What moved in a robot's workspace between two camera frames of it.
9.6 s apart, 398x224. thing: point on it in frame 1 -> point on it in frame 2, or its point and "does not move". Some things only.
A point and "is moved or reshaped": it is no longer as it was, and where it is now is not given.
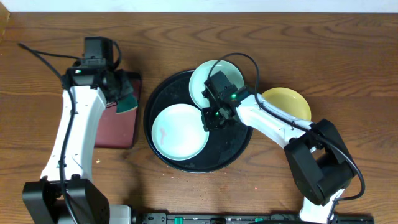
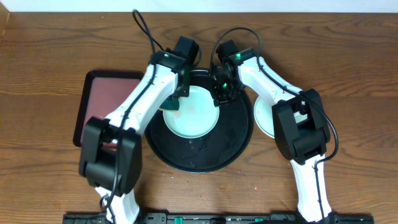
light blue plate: [178, 133] is moved or reshaped
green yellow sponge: [126, 104] is moved or reshaped
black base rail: [250, 218] does not move
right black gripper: [208, 124] -> [219, 100]
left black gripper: [123, 77] -> [185, 93]
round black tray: [227, 142] does not move
